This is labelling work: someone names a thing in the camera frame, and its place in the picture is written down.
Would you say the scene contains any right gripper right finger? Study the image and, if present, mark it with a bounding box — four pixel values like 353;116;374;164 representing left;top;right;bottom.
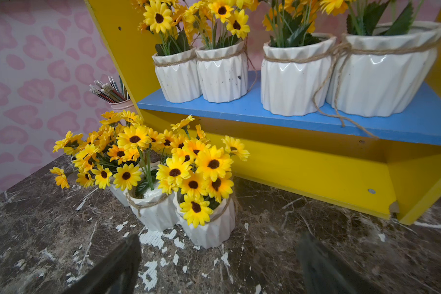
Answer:
296;235;382;294

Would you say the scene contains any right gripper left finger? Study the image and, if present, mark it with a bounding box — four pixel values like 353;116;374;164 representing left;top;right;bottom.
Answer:
64;234;142;294

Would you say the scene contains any shelf sunflower pot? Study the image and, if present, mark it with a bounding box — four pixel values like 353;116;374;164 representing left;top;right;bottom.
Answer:
322;1;441;117
111;115;207;232
183;1;260;104
131;1;202;104
50;110;147;207
156;136;250;249
261;1;336;116

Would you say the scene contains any yellow two-tier shelf unit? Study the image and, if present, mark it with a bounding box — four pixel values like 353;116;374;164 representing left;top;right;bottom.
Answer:
86;1;441;225

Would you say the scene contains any pink pen holder cup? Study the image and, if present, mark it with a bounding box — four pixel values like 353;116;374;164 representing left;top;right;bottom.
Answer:
89;77;137;112

